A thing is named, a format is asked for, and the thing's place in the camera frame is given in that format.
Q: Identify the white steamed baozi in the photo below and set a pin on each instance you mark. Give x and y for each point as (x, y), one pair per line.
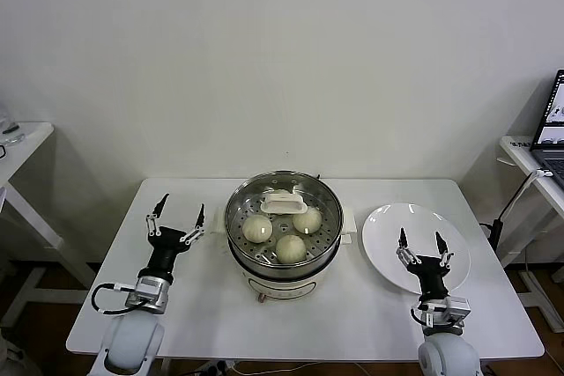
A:
(257, 229)
(291, 249)
(307, 221)

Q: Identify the open laptop computer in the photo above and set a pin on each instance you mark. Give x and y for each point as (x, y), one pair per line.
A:
(551, 153)

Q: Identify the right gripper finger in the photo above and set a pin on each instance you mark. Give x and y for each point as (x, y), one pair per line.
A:
(445, 256)
(404, 252)

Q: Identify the white electric cooker pot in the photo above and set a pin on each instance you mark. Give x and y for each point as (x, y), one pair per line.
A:
(282, 283)

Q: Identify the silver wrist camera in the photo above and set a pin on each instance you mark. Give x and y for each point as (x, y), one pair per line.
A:
(150, 292)
(454, 307)

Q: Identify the black power adapter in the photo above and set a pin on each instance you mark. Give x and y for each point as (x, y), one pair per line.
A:
(496, 230)

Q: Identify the clear safety glasses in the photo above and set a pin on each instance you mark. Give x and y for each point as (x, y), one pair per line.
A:
(13, 140)

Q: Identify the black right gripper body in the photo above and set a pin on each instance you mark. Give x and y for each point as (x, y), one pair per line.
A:
(432, 277)

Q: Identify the white side table with laptop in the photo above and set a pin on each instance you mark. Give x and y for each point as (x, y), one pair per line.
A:
(513, 151)

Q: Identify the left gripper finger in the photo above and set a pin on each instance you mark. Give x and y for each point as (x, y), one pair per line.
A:
(153, 224)
(199, 224)

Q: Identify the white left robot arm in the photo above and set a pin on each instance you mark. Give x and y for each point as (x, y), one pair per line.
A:
(132, 341)

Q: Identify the white round plate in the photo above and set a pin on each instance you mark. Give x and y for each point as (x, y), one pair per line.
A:
(383, 239)

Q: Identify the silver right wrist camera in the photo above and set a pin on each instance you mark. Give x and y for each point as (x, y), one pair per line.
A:
(454, 307)

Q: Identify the white power strip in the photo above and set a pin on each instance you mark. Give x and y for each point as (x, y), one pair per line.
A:
(217, 367)

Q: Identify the white side table with glasses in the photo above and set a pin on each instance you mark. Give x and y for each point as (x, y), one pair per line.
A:
(26, 140)

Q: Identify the small black pen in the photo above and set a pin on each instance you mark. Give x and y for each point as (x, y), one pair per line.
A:
(9, 129)

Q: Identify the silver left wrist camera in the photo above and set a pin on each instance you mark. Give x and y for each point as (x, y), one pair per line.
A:
(150, 292)

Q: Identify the steel steamer pot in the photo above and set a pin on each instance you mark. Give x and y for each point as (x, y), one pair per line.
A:
(328, 235)

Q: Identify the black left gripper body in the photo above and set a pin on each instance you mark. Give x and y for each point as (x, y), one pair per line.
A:
(165, 248)

